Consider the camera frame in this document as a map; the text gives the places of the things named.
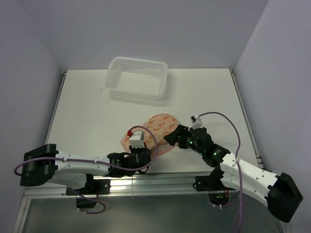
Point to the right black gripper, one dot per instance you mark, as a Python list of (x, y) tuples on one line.
[(181, 130)]

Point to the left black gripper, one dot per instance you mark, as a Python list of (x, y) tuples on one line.
[(146, 149)]

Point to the peach floral laundry bag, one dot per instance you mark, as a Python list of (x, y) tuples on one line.
[(160, 125)]

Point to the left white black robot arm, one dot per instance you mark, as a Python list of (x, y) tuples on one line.
[(46, 164)]

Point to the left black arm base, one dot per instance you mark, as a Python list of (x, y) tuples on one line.
[(88, 197)]

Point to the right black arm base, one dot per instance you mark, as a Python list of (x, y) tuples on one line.
[(218, 194)]

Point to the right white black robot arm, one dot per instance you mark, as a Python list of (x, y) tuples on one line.
[(278, 193)]

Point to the white perforated plastic basket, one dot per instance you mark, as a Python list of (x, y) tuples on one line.
[(136, 78)]

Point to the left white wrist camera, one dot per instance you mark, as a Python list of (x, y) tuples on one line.
[(136, 140)]

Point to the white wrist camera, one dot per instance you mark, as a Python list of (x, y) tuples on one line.
[(136, 140), (196, 122)]

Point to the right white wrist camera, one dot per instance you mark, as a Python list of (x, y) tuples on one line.
[(196, 122)]

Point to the aluminium frame rail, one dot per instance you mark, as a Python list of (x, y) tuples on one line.
[(138, 185)]

